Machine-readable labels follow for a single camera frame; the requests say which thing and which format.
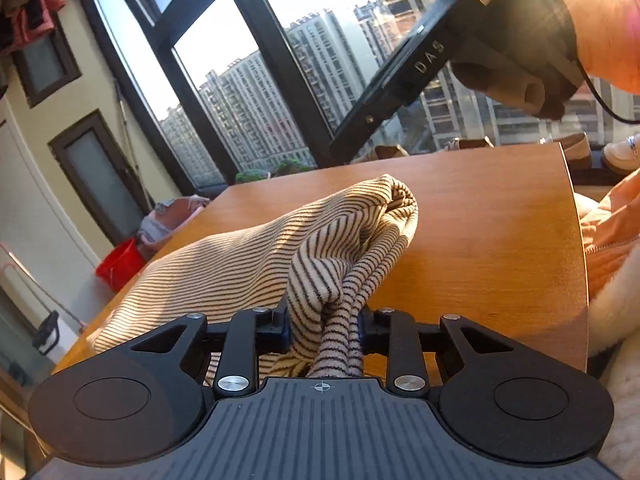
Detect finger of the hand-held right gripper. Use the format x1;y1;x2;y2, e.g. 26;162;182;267
329;91;404;165

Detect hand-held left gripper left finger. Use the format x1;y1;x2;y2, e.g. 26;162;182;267
127;307;291;401

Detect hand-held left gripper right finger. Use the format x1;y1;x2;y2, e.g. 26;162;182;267
357;307;511;401

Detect beige striped knit top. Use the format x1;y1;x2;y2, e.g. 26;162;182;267
87;174;420;378

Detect person's right forearm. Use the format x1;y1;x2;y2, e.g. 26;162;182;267
537;0;640;96

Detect hanging pink clothes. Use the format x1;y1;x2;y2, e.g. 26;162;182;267
0;0;67;57

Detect person's right hand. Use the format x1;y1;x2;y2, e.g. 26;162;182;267
450;0;587;121

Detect tan leather shoe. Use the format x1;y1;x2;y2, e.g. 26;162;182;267
442;137;496;152
352;145;411;163

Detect green potted plants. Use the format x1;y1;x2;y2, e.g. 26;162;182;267
272;158;316;177

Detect pink plastic basin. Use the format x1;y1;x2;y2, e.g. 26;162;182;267
137;197;211;256

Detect grey cloth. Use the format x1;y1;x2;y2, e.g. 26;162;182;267
137;205;174;246

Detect red plastic bucket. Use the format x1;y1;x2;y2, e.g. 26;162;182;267
95;239;147;293

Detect cream loafer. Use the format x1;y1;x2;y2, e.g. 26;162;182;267
545;132;593;170

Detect white shoe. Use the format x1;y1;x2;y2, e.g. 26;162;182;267
601;135;640;175

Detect white bin with black lid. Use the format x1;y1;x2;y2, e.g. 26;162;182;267
31;309;62;357

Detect dark framed glass door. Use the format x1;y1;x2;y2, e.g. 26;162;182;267
48;110;151;246

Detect white fluffy garment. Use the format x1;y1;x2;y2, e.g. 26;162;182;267
587;255;640;480

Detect orange fleece jacket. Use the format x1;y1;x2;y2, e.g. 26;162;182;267
575;167;640;311

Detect small dark framed window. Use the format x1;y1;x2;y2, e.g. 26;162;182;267
12;10;83;108

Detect black window frame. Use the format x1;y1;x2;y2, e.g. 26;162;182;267
77;0;451;196

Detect black cable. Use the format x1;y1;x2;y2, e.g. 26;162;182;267
575;57;640;125

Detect mop handle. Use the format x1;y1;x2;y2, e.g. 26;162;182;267
114;80;152;211

